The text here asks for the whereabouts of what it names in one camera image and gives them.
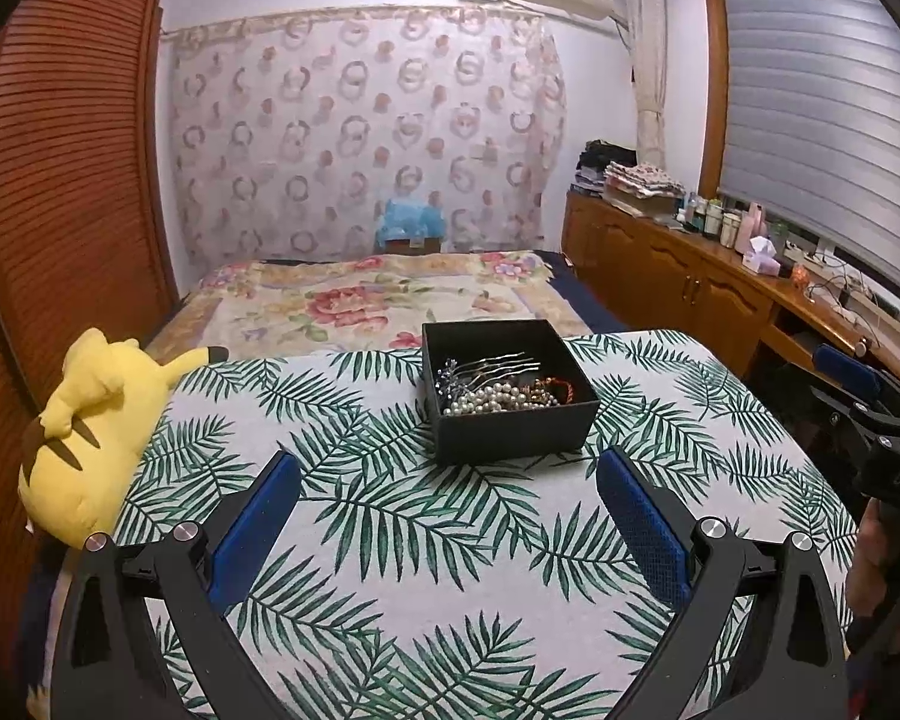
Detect black square box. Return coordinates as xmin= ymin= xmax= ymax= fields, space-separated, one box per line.
xmin=420 ymin=319 xmax=601 ymax=466

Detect yellow plush toy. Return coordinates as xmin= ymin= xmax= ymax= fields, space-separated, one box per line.
xmin=19 ymin=328 xmax=230 ymax=545

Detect floral bed blanket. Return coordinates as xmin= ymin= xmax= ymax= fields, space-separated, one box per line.
xmin=146 ymin=251 xmax=593 ymax=353

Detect white pearl necklace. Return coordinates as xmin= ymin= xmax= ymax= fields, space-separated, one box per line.
xmin=439 ymin=379 xmax=526 ymax=417

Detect pink tissue box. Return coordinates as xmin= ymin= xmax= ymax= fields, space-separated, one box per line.
xmin=742 ymin=236 xmax=781 ymax=275

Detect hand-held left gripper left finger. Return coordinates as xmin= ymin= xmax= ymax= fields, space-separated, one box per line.
xmin=52 ymin=450 xmax=305 ymax=720

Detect grey window blind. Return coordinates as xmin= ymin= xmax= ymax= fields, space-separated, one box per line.
xmin=720 ymin=0 xmax=900 ymax=316

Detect stack of folded clothes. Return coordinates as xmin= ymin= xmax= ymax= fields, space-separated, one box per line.
xmin=574 ymin=139 xmax=687 ymax=218

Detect wooden louvered wardrobe door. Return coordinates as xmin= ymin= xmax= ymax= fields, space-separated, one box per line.
xmin=0 ymin=0 xmax=177 ymax=421

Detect sheer curtain with circle print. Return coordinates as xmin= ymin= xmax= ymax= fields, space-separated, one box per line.
xmin=163 ymin=6 xmax=567 ymax=267

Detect beige tied curtain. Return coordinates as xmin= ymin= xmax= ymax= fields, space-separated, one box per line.
xmin=622 ymin=0 xmax=668 ymax=173

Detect light blue bag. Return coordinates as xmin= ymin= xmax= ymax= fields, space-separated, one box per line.
xmin=379 ymin=195 xmax=447 ymax=241

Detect wooden side cabinet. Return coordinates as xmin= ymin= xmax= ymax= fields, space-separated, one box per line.
xmin=562 ymin=190 xmax=900 ymax=406

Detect white power strip with cables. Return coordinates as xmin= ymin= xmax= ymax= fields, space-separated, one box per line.
xmin=795 ymin=255 xmax=900 ymax=320

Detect green leaf print cloth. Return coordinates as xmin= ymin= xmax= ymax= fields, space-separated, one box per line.
xmin=26 ymin=328 xmax=860 ymax=720

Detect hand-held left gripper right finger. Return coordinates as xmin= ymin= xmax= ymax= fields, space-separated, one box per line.
xmin=596 ymin=447 xmax=852 ymax=720

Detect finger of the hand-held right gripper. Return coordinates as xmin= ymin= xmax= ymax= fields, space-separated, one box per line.
xmin=811 ymin=343 xmax=900 ymax=425

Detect silver hair fork purple flowers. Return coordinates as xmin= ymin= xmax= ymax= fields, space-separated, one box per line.
xmin=436 ymin=351 xmax=545 ymax=398

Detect person's right hand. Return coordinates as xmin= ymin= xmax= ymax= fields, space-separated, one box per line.
xmin=846 ymin=501 xmax=900 ymax=627

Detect group of cosmetic bottles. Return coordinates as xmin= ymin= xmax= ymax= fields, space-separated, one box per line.
xmin=682 ymin=191 xmax=770 ymax=248

